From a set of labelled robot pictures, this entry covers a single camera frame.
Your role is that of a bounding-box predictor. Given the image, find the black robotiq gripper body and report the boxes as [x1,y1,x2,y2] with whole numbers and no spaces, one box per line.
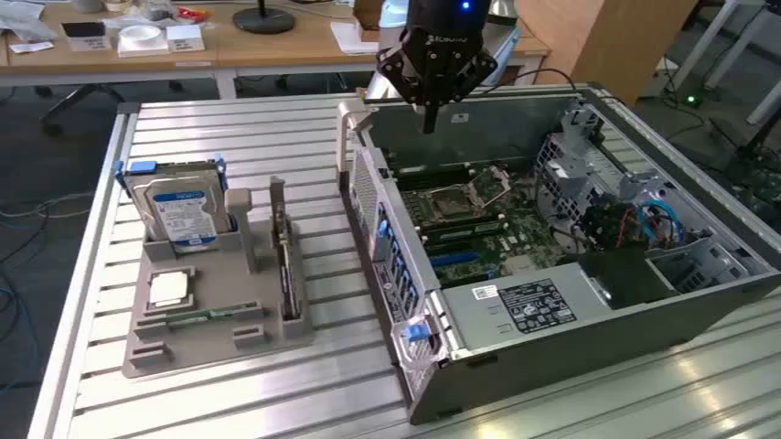
[402,0,493,109]

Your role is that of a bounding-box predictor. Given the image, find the graphics card with metal bracket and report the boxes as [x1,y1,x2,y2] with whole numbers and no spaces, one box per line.
[267,176,306,322]

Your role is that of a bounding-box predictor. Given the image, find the white paper stack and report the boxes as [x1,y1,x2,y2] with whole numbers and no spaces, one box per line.
[330,20,383,57]

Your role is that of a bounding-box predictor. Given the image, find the wooden desk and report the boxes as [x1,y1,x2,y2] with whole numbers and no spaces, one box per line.
[0,0,554,100]

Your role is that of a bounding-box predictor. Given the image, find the black round lamp base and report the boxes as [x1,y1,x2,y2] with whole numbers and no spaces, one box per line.
[231,0,298,35]

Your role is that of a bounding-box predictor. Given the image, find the metal socket cover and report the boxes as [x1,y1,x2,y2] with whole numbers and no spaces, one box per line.
[468,165,513,208]

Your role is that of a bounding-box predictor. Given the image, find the silver perforated drive cage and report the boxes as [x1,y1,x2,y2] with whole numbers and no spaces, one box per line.
[534,102,673,246]

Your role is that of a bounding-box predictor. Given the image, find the CPU socket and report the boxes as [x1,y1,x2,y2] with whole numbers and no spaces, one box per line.
[426,185,488,223]

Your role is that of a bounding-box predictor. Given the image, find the white cube box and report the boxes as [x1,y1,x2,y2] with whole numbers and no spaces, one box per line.
[164,24,206,54]

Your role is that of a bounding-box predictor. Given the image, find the flat white box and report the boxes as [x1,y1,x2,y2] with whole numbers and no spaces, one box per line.
[116,36,172,59]

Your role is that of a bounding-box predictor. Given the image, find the blue expansion slot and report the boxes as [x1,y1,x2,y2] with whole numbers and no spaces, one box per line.
[430,251,482,272]

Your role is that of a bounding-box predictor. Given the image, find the white tape roll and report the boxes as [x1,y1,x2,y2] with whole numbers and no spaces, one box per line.
[119,25,163,47]

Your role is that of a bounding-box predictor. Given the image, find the silver chipset heatsink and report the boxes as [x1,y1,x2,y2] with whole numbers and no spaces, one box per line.
[505,253,542,273]

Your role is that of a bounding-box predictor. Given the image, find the hard disk in blue caddy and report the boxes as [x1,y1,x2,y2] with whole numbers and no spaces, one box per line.
[112,155,238,256]

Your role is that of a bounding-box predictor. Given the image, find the black and white box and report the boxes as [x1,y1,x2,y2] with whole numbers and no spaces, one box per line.
[60,21,115,53]

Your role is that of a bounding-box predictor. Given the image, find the grey power supply unit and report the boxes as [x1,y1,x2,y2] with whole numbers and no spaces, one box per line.
[439,263,613,357]

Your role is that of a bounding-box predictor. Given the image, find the silver disk bay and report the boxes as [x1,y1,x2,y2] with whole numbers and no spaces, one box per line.
[645,230,765,294]

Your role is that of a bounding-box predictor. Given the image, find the red and white card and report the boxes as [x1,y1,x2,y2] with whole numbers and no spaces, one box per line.
[7,40,58,54]

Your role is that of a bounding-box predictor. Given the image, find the open dark grey PC case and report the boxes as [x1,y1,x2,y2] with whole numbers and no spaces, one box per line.
[337,81,781,426]

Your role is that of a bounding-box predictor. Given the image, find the clear plastic bag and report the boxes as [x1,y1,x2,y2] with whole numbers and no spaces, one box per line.
[0,2,60,41]

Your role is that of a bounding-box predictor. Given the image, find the silver CPU chip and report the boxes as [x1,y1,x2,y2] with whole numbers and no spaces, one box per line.
[150,273,193,306]

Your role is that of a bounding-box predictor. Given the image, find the green RAM stick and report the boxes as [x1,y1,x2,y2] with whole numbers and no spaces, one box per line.
[136,306,263,327]

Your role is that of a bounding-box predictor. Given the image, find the grey plastic parts rack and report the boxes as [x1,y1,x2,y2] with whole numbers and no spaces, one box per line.
[120,176,317,379]

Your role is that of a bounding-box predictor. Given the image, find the black power cable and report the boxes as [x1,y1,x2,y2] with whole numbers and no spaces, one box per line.
[481,68,589,95]

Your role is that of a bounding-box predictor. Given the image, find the white desk frame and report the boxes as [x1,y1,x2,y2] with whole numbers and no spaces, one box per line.
[669,0,781,125]

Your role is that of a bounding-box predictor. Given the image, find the blue wire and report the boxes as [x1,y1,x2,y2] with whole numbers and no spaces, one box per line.
[637,197,686,252]

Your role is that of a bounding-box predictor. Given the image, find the blue floor cable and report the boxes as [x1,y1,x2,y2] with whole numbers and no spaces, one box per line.
[0,219,48,395]

